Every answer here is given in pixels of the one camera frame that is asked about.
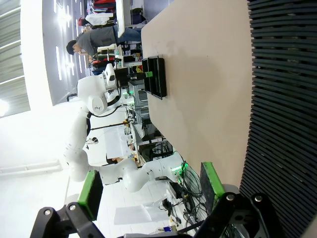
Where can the black plastic ESD tray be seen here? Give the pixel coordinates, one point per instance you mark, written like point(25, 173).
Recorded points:
point(146, 84)
point(161, 81)

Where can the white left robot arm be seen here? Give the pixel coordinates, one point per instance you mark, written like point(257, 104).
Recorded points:
point(96, 104)

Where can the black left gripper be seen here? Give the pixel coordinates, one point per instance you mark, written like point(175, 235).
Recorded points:
point(123, 74)

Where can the black slotted board rack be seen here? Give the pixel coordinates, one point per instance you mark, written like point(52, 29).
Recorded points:
point(284, 99)

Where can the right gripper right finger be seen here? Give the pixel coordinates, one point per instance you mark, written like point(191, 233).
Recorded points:
point(210, 186)

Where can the white paper sheet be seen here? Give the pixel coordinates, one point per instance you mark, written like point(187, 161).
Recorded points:
point(131, 215)

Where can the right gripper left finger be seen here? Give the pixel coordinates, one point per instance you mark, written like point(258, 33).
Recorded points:
point(90, 193)

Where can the man in grey shirt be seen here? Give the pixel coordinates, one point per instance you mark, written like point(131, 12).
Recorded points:
point(99, 39)

